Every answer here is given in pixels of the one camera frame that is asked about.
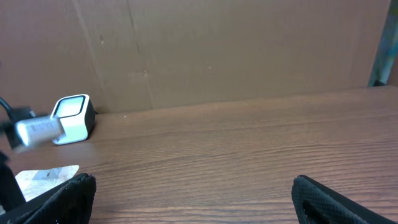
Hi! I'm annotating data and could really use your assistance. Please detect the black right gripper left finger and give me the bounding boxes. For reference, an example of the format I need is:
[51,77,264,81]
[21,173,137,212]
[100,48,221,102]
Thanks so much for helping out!
[1,173,96,224]

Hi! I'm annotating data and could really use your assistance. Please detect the brown cardboard backboard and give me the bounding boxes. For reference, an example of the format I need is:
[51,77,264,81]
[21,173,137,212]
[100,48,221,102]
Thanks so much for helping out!
[1,0,390,113]

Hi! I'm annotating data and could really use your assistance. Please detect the white barcode scanner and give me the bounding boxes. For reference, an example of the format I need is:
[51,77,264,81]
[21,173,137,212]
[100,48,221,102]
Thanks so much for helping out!
[51,94,96,145]

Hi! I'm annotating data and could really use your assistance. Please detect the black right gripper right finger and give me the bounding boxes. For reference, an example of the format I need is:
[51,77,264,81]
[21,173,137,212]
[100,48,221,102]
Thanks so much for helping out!
[291,175,396,224]

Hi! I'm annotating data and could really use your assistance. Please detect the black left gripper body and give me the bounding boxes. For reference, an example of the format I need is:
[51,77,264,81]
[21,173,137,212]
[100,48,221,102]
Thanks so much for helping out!
[1,107,47,149]

